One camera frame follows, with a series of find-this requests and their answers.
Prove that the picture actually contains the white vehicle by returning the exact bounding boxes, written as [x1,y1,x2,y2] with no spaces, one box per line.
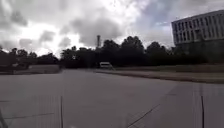
[99,61,114,70]

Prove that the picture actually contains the row of dark trees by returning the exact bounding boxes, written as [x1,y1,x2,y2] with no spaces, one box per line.
[0,35,214,70]

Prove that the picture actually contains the tall thin tower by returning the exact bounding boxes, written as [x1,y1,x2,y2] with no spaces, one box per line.
[96,34,102,48]

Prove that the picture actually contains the grey concrete paved ground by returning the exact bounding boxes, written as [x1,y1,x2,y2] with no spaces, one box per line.
[0,69,224,128]

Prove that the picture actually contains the grass strip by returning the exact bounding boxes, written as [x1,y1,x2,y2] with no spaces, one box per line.
[94,63,224,85]

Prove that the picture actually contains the grey building with window rows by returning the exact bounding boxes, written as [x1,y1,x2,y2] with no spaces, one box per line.
[171,9,224,56]

